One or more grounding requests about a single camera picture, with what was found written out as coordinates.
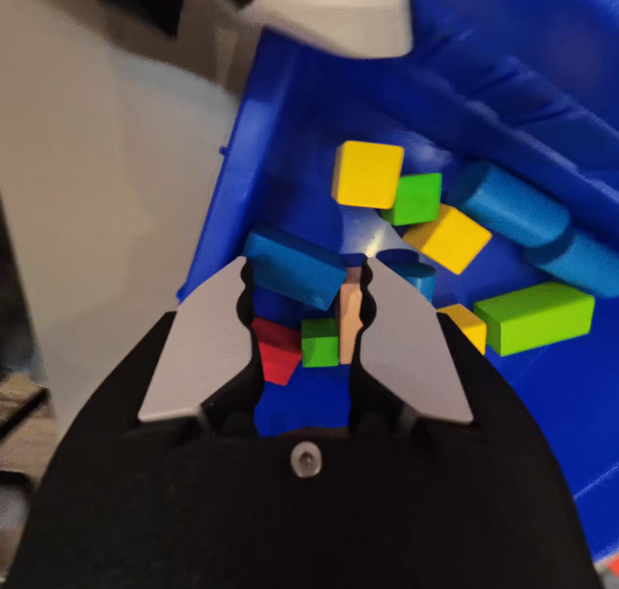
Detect natural wooden block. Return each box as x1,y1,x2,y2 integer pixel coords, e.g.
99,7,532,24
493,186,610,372
338,267,364,365

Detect small green wooden block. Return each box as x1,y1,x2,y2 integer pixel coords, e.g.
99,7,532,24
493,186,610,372
301,318,340,368

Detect long green wooden block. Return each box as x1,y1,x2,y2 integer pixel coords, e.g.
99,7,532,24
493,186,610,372
473,282,596,357

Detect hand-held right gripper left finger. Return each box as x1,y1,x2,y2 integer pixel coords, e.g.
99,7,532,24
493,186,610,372
139,256,264,425

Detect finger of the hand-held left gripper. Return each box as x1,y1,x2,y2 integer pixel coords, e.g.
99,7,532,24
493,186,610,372
189,0,415,59

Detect yellow wooden cube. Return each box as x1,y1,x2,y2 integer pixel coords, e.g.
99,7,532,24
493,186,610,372
331,141,406,209

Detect blue plastic bin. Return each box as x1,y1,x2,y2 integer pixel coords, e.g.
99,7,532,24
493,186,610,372
176,0,619,563

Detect blue wooden cylinder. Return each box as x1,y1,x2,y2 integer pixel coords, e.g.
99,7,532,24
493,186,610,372
526,231,619,299
447,161,571,251
378,251,439,304

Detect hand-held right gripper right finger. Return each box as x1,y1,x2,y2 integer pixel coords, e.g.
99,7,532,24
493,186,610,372
349,256,475,427

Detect green wooden cube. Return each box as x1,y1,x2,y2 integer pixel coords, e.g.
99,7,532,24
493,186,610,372
379,173,444,227

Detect red wooden block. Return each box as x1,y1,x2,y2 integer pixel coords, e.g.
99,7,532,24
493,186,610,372
252,317,303,386

